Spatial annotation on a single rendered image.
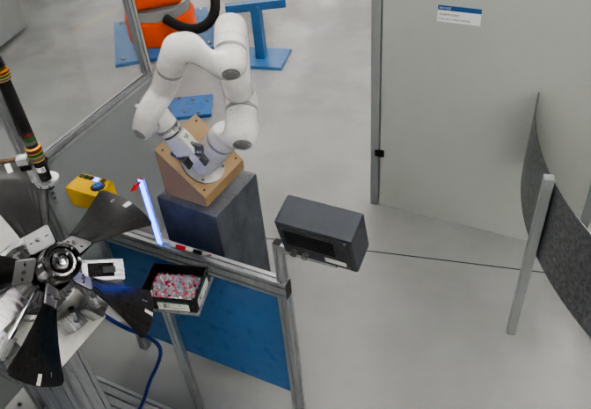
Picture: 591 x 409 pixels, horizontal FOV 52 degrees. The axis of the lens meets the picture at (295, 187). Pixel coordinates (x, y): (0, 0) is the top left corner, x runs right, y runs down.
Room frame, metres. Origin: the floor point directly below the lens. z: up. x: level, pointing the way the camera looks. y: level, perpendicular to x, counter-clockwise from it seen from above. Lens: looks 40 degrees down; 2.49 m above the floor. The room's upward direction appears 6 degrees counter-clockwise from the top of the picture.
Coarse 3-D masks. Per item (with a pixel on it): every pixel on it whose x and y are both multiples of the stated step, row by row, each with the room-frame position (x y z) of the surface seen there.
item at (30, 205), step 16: (0, 176) 1.51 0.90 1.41; (16, 176) 1.51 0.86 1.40; (0, 192) 1.47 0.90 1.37; (16, 192) 1.47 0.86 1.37; (32, 192) 1.47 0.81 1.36; (0, 208) 1.44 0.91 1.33; (16, 208) 1.44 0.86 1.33; (32, 208) 1.43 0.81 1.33; (48, 208) 1.44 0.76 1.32; (16, 224) 1.41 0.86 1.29; (32, 224) 1.40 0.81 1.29
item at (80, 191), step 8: (72, 184) 1.87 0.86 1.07; (80, 184) 1.87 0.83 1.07; (88, 184) 1.86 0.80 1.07; (104, 184) 1.85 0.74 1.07; (112, 184) 1.86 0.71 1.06; (72, 192) 1.84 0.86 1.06; (80, 192) 1.82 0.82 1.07; (88, 192) 1.81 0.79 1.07; (96, 192) 1.81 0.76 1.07; (112, 192) 1.85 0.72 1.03; (72, 200) 1.85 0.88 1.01; (80, 200) 1.83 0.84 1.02; (88, 200) 1.81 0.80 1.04
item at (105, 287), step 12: (96, 288) 1.29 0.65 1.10; (108, 288) 1.32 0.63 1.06; (120, 288) 1.36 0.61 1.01; (132, 288) 1.39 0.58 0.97; (108, 300) 1.27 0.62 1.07; (120, 300) 1.29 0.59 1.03; (132, 300) 1.32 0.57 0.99; (120, 312) 1.24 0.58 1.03; (132, 312) 1.26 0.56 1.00; (144, 312) 1.29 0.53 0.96; (132, 324) 1.22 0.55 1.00; (144, 324) 1.25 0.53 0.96; (144, 336) 1.20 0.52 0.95
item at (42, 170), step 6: (0, 60) 1.40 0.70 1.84; (0, 66) 1.39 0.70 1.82; (42, 162) 1.40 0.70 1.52; (36, 168) 1.39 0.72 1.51; (42, 168) 1.39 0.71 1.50; (48, 168) 1.41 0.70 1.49; (42, 174) 1.39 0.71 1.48; (48, 174) 1.40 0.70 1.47; (42, 180) 1.39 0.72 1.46; (54, 186) 1.40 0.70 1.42
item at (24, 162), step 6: (18, 156) 1.41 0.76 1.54; (18, 162) 1.39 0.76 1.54; (24, 162) 1.39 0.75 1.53; (30, 162) 1.40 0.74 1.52; (24, 168) 1.38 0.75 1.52; (30, 168) 1.38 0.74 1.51; (30, 174) 1.39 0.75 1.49; (36, 174) 1.40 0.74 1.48; (54, 174) 1.42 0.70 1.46; (36, 180) 1.39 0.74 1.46; (48, 180) 1.39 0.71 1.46; (54, 180) 1.39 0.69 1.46; (36, 186) 1.38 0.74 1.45; (42, 186) 1.37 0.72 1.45; (48, 186) 1.37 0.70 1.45
